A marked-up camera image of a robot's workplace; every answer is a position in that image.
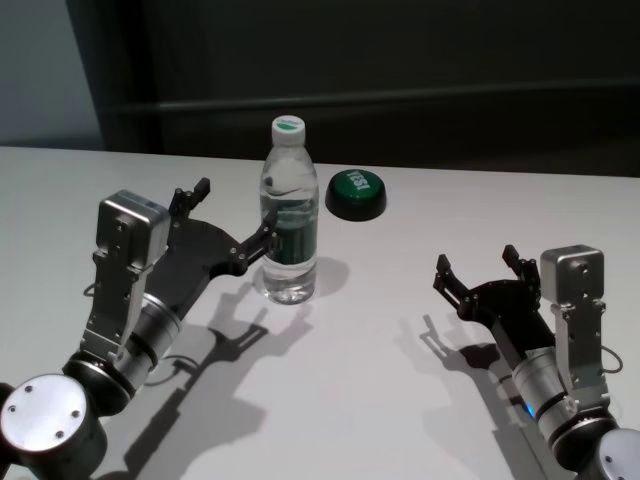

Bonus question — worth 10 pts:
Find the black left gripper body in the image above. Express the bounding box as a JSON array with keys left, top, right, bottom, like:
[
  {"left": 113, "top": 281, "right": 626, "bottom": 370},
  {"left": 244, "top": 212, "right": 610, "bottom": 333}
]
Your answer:
[{"left": 143, "top": 218, "right": 242, "bottom": 322}]

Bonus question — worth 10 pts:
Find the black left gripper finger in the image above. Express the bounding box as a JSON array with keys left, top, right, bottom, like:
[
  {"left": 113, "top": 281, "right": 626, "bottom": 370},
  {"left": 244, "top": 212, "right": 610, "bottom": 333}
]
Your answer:
[
  {"left": 226, "top": 208, "right": 281, "bottom": 276},
  {"left": 168, "top": 177, "right": 212, "bottom": 227}
]

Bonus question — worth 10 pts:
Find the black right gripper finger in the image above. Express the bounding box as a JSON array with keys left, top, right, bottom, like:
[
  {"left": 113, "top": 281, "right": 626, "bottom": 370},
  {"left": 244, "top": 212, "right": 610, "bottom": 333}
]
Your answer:
[
  {"left": 432, "top": 252, "right": 477, "bottom": 320},
  {"left": 501, "top": 244, "right": 542, "bottom": 297}
]

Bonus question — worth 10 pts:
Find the dark horizontal wall rail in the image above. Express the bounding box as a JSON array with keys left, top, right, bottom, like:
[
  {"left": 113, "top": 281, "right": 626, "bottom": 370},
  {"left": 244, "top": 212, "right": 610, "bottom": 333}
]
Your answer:
[{"left": 107, "top": 96, "right": 640, "bottom": 115}]

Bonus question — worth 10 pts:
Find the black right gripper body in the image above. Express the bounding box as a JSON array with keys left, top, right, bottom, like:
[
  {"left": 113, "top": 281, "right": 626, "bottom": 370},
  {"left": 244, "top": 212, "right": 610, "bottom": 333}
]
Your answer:
[{"left": 460, "top": 277, "right": 557, "bottom": 365}]

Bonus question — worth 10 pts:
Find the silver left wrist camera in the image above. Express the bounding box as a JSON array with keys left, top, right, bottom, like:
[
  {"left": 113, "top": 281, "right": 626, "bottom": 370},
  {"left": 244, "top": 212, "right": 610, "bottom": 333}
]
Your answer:
[{"left": 81, "top": 189, "right": 171, "bottom": 362}]

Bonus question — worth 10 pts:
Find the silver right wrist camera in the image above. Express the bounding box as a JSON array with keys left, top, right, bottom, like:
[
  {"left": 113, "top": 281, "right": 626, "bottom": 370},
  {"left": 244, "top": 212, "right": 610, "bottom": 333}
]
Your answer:
[{"left": 539, "top": 243, "right": 614, "bottom": 402}]

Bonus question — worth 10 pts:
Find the green push button black base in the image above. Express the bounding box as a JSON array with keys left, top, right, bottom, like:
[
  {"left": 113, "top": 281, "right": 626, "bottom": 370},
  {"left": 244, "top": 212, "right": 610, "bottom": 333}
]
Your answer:
[{"left": 324, "top": 168, "right": 390, "bottom": 223}]

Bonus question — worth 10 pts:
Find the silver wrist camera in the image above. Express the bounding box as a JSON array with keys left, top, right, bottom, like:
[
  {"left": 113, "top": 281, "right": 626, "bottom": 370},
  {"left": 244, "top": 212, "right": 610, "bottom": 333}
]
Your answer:
[
  {"left": 81, "top": 189, "right": 171, "bottom": 362},
  {"left": 539, "top": 243, "right": 614, "bottom": 402}
]

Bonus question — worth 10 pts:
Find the clear water bottle green label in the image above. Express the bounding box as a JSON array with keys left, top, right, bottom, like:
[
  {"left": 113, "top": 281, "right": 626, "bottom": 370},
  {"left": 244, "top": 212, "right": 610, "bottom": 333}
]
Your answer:
[{"left": 257, "top": 114, "right": 320, "bottom": 305}]

